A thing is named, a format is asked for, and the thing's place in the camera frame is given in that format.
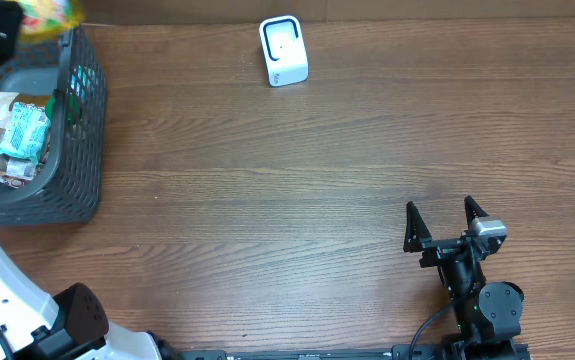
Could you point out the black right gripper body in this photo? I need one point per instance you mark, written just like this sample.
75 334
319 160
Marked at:
439 249

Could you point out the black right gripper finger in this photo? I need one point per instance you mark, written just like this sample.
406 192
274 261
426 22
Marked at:
416 232
473 209

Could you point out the yellow snack bag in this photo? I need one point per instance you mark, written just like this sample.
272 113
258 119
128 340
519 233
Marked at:
46 19

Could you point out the mint green wipes pack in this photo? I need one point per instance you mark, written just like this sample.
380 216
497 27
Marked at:
25 133

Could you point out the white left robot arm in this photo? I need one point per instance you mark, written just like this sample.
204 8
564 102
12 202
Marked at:
52 119

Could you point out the white barcode scanner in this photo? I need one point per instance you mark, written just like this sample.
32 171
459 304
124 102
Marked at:
284 50

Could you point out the dark grey plastic basket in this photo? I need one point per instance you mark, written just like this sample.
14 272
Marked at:
68 187

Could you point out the brown snack packet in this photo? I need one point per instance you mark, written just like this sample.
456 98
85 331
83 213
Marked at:
17 172

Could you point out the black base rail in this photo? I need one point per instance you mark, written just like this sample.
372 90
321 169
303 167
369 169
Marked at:
317 355

